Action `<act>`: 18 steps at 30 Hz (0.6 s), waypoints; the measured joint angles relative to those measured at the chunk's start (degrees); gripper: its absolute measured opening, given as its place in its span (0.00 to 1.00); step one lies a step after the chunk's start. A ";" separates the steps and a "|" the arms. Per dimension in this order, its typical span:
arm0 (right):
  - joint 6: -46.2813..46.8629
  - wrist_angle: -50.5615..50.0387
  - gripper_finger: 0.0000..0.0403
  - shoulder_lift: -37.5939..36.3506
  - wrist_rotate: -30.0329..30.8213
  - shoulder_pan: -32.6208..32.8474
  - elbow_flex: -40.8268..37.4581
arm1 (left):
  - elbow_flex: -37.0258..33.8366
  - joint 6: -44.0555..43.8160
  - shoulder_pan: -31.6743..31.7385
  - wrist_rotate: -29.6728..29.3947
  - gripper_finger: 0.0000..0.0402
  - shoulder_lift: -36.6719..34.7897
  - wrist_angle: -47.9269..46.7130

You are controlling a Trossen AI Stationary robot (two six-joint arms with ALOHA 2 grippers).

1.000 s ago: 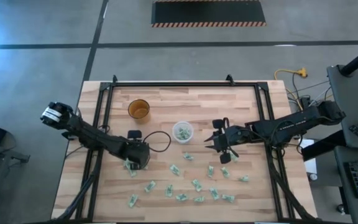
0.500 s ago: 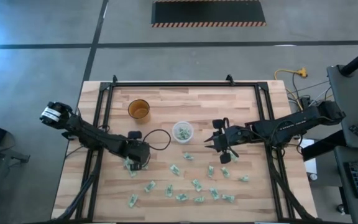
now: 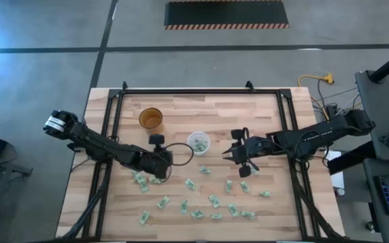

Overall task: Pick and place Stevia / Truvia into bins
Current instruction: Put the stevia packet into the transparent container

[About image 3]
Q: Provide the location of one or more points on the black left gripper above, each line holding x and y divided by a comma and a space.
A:
155, 163

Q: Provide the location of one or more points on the black aluminium table frame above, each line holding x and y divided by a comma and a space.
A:
198, 91

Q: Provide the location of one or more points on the green stevia packet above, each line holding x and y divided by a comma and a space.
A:
201, 139
248, 214
205, 169
214, 200
163, 202
183, 206
144, 217
198, 214
228, 186
142, 184
265, 193
200, 147
233, 209
254, 171
134, 173
154, 180
244, 186
216, 216
190, 184

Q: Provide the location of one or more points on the small white cap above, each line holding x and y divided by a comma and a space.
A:
340, 191

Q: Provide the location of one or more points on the black hazard-striped floor mat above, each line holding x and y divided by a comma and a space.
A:
226, 13

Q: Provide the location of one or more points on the black frame clamp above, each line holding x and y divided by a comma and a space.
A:
124, 85
249, 85

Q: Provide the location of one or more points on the amber plastic cup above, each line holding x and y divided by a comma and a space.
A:
150, 119

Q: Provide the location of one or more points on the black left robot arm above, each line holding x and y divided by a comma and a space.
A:
90, 140

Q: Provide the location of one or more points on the small black controller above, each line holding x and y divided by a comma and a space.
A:
388, 141

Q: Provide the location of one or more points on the black desk crossbar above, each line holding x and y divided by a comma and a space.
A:
350, 158

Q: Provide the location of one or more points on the clear plastic container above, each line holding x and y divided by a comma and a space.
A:
189, 144

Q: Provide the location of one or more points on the black power strip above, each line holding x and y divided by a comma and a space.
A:
332, 109

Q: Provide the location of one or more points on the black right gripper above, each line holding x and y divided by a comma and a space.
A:
243, 152

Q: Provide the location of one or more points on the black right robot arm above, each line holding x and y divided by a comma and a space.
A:
316, 136

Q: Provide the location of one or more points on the white paper sheet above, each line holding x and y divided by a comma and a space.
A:
338, 180

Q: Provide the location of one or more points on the desk caster wheel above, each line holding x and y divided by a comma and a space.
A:
370, 226

